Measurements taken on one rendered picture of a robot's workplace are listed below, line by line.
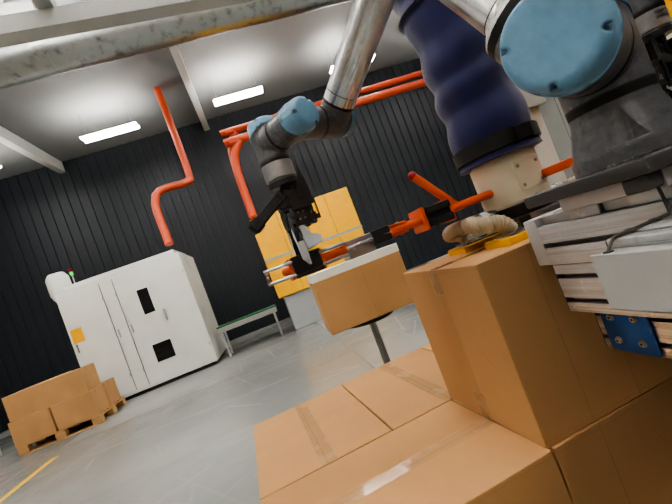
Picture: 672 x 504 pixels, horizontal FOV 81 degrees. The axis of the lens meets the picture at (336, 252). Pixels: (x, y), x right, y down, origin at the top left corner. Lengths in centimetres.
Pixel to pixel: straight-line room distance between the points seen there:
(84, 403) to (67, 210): 669
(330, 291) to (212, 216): 948
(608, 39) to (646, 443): 85
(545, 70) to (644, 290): 27
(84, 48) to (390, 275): 534
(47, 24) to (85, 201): 958
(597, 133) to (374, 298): 202
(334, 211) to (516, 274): 771
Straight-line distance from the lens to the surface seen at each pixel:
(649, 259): 52
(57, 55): 678
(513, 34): 57
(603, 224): 71
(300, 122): 86
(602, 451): 107
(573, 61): 55
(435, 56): 116
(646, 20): 120
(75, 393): 749
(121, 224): 1231
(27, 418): 782
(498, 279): 88
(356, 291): 251
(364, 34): 91
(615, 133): 67
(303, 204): 91
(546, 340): 94
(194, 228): 1181
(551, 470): 99
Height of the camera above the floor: 105
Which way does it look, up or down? 1 degrees up
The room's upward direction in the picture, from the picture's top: 21 degrees counter-clockwise
